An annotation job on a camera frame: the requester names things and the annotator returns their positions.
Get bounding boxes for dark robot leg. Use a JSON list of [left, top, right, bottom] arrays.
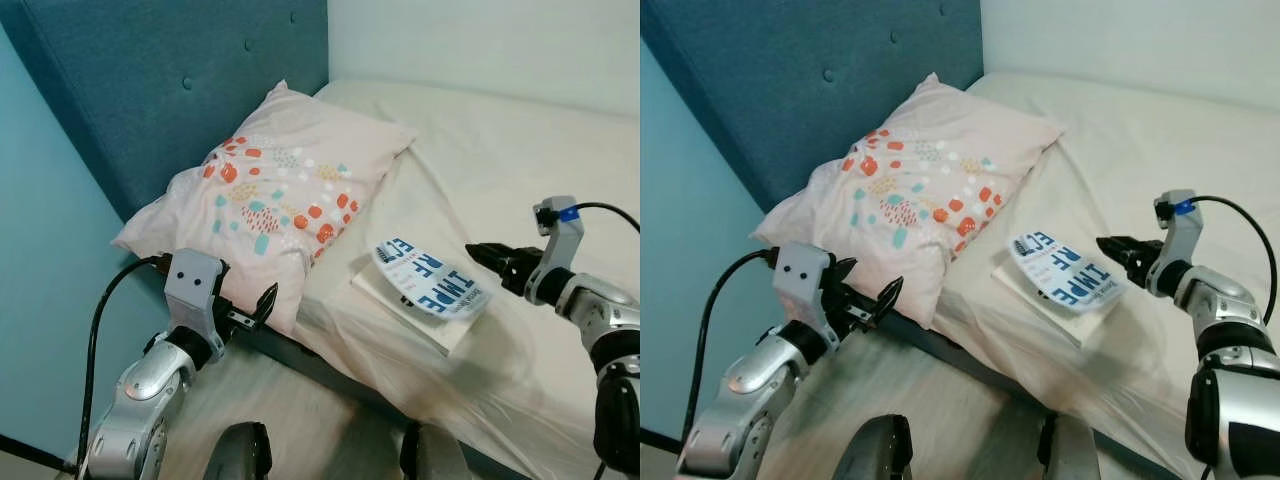
[[400, 425, 471, 480], [832, 415, 913, 480], [1038, 415, 1101, 480], [203, 422, 273, 480]]

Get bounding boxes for dark left robot leg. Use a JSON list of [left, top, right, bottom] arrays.
[[832, 415, 913, 480], [203, 422, 273, 480]]

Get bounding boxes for blue upholstered headboard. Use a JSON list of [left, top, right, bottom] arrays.
[[0, 0, 331, 223], [640, 0, 984, 213]]

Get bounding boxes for dark right robot leg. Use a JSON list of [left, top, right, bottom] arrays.
[[400, 425, 471, 480], [1038, 415, 1101, 480]]

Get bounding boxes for white book blue lettering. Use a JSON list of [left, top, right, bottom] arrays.
[[350, 237, 491, 358], [992, 230, 1129, 349]]

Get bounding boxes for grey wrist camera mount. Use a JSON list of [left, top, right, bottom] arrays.
[[163, 250, 226, 346], [1153, 190, 1206, 291], [533, 197, 586, 291], [772, 242, 831, 341]]

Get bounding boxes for cream sheeted mattress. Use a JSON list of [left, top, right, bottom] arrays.
[[880, 70, 1280, 480], [230, 78, 641, 480]]

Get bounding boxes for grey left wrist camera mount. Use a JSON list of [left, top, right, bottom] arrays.
[[772, 242, 831, 341], [163, 250, 226, 346]]

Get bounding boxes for dark blue bed frame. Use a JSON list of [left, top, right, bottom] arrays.
[[880, 310, 1171, 480], [235, 320, 521, 480]]

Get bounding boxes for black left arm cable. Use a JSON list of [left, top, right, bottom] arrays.
[[75, 255, 171, 471], [685, 248, 781, 441]]

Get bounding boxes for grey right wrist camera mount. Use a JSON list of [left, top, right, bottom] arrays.
[[1153, 190, 1206, 291], [533, 197, 586, 291]]

